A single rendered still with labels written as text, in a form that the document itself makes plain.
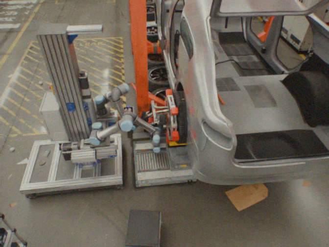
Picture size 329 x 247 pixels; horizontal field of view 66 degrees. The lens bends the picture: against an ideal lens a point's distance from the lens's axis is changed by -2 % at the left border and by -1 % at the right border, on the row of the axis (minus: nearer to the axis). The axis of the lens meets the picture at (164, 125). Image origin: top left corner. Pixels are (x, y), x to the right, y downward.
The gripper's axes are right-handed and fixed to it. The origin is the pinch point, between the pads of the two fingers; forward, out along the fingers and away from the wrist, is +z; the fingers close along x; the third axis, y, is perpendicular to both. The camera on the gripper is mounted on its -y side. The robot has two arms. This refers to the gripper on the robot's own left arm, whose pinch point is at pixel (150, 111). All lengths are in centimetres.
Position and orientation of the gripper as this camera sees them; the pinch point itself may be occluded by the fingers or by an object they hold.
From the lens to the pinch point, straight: 333.0
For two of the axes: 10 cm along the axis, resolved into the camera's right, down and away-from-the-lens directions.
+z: 6.1, -5.3, 5.9
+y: -0.2, 7.4, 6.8
